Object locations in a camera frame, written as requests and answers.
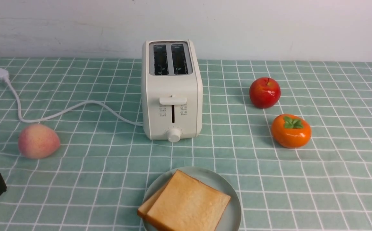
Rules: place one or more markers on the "toast slice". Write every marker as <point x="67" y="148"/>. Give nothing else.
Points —
<point x="147" y="205"/>
<point x="186" y="204"/>

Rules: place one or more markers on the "pink peach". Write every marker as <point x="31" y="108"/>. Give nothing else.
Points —
<point x="38" y="141"/>

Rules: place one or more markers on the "white two-slot toaster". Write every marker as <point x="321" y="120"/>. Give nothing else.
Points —
<point x="171" y="90"/>

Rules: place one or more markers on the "grey-green round plate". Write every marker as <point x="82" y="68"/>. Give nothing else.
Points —
<point x="231" y="218"/>

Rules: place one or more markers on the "red apple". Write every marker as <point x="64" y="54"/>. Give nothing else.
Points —
<point x="264" y="92"/>

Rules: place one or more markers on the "orange persimmon with green leaf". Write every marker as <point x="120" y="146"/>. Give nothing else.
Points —
<point x="291" y="131"/>

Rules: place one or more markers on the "green checkered tablecloth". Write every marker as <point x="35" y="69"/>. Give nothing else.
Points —
<point x="98" y="177"/>

